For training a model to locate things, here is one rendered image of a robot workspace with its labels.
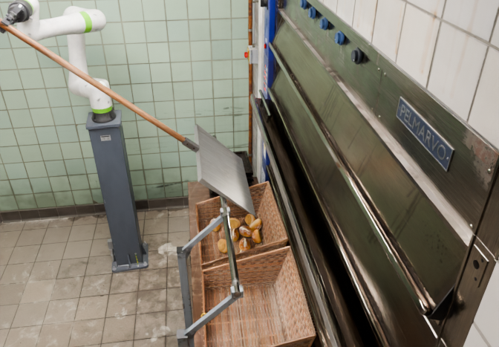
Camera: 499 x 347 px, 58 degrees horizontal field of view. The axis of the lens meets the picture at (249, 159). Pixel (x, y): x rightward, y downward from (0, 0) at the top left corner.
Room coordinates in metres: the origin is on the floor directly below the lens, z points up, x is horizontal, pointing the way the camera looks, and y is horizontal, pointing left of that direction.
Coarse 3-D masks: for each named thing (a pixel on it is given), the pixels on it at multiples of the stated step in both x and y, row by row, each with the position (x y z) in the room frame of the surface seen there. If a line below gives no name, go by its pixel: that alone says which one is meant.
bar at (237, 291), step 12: (228, 216) 1.60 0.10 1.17; (228, 228) 1.51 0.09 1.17; (192, 240) 1.63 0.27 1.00; (228, 240) 1.44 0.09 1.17; (180, 252) 1.60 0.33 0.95; (228, 252) 1.37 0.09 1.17; (180, 264) 1.60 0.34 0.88; (180, 276) 1.60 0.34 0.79; (240, 288) 1.17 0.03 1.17; (228, 300) 1.16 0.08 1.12; (216, 312) 1.15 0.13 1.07; (192, 324) 1.61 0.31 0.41; (204, 324) 1.15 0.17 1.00; (180, 336) 1.13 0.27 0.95; (192, 336) 1.15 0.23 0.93
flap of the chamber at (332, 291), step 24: (264, 120) 2.08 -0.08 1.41; (264, 144) 1.86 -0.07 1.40; (288, 144) 1.86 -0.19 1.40; (288, 168) 1.64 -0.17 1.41; (312, 192) 1.47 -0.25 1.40; (312, 216) 1.31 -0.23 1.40; (312, 240) 1.17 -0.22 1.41; (336, 264) 1.07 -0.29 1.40; (336, 288) 0.96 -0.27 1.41; (336, 312) 0.87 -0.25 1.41; (360, 312) 0.88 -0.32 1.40; (360, 336) 0.79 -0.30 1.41
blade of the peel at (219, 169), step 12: (204, 132) 2.27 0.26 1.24; (204, 144) 2.14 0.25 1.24; (216, 144) 2.24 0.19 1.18; (204, 156) 2.00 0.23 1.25; (216, 156) 2.10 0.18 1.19; (228, 156) 2.20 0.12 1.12; (204, 168) 1.88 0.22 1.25; (216, 168) 1.96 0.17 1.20; (228, 168) 2.06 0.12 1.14; (240, 168) 2.16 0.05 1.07; (204, 180) 1.72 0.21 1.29; (216, 180) 1.84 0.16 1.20; (228, 180) 1.93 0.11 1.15; (240, 180) 2.02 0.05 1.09; (216, 192) 1.73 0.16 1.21; (228, 192) 1.80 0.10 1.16; (240, 192) 1.88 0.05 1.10; (240, 204) 1.76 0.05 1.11; (252, 204) 1.85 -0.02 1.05
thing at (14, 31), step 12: (0, 24) 1.87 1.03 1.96; (24, 36) 1.88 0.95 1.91; (36, 48) 1.89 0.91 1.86; (60, 60) 1.90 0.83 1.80; (72, 72) 1.91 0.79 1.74; (96, 84) 1.92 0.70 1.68; (120, 96) 1.95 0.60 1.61; (132, 108) 1.94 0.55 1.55; (156, 120) 1.96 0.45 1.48; (168, 132) 1.96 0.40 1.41
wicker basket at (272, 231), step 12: (252, 192) 2.32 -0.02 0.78; (264, 192) 2.33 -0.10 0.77; (204, 204) 2.28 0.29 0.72; (216, 204) 2.29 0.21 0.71; (264, 204) 2.27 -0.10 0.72; (276, 204) 2.10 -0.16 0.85; (204, 216) 2.28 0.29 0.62; (216, 216) 2.29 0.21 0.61; (240, 216) 2.31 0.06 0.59; (264, 216) 2.20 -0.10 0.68; (276, 216) 2.03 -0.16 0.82; (204, 228) 2.20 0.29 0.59; (264, 228) 2.13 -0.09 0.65; (276, 228) 1.99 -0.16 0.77; (204, 240) 2.09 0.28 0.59; (216, 240) 2.09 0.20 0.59; (240, 240) 2.09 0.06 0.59; (252, 240) 2.09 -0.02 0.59; (264, 240) 2.07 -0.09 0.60; (276, 240) 1.91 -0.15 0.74; (204, 252) 1.98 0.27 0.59; (216, 252) 1.98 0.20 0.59; (240, 252) 1.78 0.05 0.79; (252, 252) 1.78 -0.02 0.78; (204, 264) 1.74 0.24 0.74; (264, 264) 1.79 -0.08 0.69; (264, 276) 1.79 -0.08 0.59
